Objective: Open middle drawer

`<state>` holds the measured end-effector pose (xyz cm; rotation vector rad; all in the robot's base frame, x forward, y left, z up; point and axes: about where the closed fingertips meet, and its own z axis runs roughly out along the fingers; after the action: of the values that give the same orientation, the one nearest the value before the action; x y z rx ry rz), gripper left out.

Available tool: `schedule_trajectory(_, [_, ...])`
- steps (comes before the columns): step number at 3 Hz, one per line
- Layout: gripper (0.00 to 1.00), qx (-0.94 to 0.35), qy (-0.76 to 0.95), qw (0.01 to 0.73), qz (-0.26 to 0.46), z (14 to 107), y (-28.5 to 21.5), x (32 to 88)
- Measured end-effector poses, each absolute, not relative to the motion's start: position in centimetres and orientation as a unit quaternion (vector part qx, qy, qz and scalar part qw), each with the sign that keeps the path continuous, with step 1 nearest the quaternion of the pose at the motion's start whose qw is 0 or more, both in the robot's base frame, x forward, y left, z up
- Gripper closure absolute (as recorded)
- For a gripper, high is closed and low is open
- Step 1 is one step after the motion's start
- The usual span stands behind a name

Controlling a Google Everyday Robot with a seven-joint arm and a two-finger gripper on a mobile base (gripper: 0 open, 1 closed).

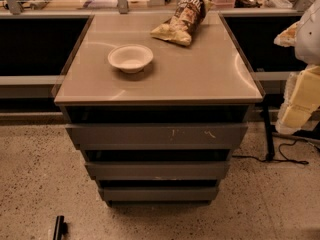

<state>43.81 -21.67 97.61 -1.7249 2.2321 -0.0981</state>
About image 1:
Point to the black object on floor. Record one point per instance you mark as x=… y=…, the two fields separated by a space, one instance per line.
x=61 y=228

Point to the black table leg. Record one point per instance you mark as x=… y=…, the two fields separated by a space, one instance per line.
x=268 y=131

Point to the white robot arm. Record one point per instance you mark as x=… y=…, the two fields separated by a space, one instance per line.
x=307 y=46

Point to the grey bottom drawer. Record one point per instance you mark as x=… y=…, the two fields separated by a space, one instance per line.
x=158 y=194

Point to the grey drawer cabinet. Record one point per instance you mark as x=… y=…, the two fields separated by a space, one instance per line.
x=207 y=82

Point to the brown chip bag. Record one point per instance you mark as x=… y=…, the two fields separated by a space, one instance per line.
x=181 y=26

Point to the grey drawer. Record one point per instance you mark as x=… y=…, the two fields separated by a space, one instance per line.
x=158 y=194
x=194 y=170
x=157 y=136

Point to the grey top drawer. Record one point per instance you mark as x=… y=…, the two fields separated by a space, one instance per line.
x=157 y=136

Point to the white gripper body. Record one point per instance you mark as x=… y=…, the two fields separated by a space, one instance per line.
x=309 y=39

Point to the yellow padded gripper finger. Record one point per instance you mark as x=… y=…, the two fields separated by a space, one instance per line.
x=301 y=99

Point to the white paper bowl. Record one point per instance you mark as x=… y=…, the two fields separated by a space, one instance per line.
x=130 y=58

